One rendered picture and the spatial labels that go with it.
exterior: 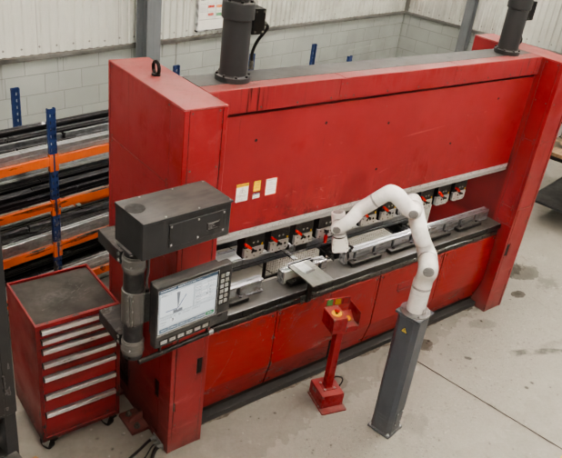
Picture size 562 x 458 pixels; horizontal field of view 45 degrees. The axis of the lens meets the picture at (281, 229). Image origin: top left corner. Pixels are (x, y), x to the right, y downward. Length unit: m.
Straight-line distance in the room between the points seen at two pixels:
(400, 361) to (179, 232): 1.97
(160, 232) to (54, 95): 5.02
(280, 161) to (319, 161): 0.32
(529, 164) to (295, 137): 2.42
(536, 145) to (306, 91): 2.42
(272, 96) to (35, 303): 1.81
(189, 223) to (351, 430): 2.31
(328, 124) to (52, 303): 1.95
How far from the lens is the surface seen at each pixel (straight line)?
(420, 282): 4.18
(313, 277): 4.47
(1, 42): 7.49
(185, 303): 3.33
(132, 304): 3.29
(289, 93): 3.87
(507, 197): 6.01
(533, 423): 5.48
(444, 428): 5.13
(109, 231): 3.41
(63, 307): 4.11
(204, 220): 3.16
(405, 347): 4.43
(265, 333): 4.56
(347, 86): 4.15
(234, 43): 3.67
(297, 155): 4.11
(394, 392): 4.66
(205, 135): 3.38
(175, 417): 4.38
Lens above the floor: 3.40
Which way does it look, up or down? 29 degrees down
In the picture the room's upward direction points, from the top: 8 degrees clockwise
